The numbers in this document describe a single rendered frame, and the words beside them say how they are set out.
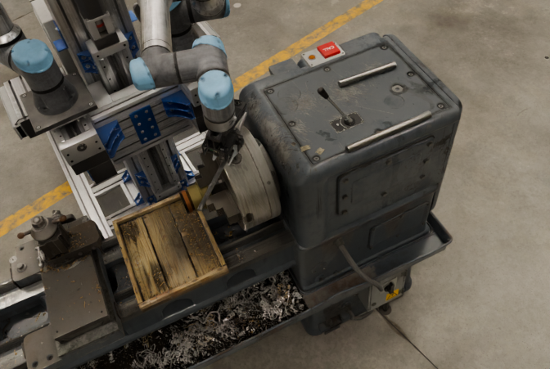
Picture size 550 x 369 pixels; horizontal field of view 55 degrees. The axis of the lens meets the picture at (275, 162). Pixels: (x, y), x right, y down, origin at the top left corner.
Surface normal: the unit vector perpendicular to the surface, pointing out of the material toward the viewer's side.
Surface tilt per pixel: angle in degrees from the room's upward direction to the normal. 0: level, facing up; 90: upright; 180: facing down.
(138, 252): 0
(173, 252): 0
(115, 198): 0
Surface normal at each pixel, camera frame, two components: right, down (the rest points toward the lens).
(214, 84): 0.01, -0.45
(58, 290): -0.08, -0.62
